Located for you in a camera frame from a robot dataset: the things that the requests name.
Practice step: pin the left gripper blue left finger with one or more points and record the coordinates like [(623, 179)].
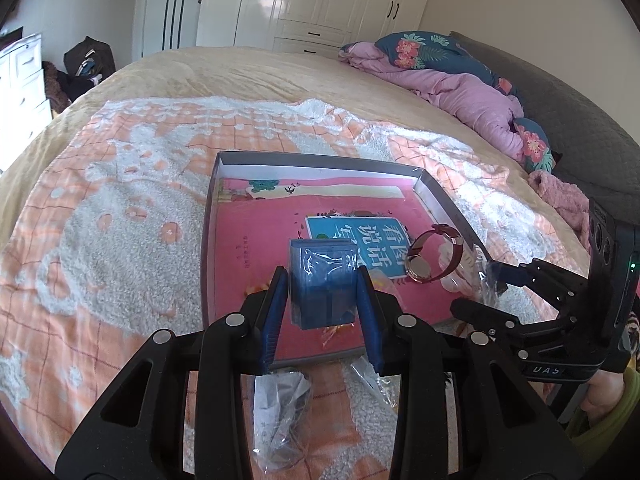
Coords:
[(270, 317)]

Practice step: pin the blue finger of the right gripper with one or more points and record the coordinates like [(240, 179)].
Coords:
[(546, 280), (496, 323)]

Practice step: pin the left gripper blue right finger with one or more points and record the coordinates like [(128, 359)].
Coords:
[(371, 318)]

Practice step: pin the blue transparent plastic box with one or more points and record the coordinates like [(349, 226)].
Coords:
[(323, 282)]

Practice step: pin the red strap wristwatch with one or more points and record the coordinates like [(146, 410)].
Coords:
[(421, 259)]

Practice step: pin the small bag of metal clips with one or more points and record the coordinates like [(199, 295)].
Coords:
[(281, 404)]

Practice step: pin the white bedroom door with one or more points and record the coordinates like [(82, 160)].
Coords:
[(161, 25)]

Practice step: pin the right hand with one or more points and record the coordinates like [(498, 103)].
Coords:
[(605, 389)]

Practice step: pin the pink children's book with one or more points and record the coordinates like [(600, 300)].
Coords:
[(320, 259)]

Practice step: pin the green right sleeve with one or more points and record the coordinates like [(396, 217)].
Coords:
[(614, 438)]

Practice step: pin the grey headboard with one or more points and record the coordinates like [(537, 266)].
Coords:
[(597, 154)]

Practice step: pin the grey shallow cardboard box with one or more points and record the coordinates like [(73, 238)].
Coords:
[(325, 254)]

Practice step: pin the pink quilt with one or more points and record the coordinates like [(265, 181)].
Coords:
[(566, 199)]

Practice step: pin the orange white fleece blanket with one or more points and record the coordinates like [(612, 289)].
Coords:
[(107, 247)]

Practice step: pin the beige bed sheet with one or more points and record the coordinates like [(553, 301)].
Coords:
[(259, 75)]

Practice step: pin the floral dark blue pillow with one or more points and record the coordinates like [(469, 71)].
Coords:
[(430, 50)]

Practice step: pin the white wardrobe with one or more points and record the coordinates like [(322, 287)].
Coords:
[(316, 27)]

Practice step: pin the black bag on floor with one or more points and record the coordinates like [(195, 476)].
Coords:
[(86, 65)]

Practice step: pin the white drawer dresser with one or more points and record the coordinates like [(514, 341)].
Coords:
[(25, 109)]

